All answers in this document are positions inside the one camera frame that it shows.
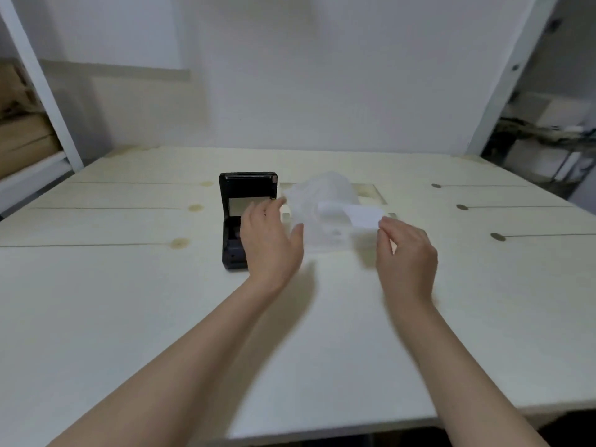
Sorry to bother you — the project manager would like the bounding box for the white paper sheet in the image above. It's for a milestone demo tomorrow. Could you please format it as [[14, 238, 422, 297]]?
[[345, 204, 386, 230]]

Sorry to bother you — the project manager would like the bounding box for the person's left forearm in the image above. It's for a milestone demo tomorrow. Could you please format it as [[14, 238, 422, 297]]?
[[46, 276, 280, 447]]

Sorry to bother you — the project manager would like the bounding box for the white metal post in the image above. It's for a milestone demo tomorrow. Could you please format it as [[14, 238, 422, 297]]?
[[467, 0, 562, 156]]

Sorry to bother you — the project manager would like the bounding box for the translucent plastic bag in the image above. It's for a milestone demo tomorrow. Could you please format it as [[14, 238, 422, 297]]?
[[284, 171, 387, 255]]

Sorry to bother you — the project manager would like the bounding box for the person's right forearm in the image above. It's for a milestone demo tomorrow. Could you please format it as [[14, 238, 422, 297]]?
[[384, 292, 550, 447]]

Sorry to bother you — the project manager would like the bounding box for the crumpled brown cardboard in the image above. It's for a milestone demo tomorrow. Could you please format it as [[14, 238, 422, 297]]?
[[0, 60, 45, 122]]

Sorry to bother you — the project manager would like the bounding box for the person's right hand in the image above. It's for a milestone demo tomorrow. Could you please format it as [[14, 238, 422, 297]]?
[[376, 216, 438, 308]]

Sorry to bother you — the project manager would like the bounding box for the black portable printer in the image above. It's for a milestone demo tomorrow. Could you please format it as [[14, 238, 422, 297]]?
[[219, 171, 280, 271]]

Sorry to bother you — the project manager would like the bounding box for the white box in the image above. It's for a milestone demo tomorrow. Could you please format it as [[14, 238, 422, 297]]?
[[505, 91, 593, 130], [504, 137, 583, 182]]

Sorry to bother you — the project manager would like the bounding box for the flat brown cardboard box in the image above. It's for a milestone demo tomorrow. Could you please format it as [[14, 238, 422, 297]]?
[[0, 114, 56, 154], [0, 134, 64, 180]]

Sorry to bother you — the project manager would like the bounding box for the person's left hand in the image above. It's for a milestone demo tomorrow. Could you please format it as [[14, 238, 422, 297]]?
[[240, 196, 304, 294]]

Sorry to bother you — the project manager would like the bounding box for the white metal shelf rack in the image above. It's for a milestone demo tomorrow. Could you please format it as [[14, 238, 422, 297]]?
[[0, 0, 86, 217]]

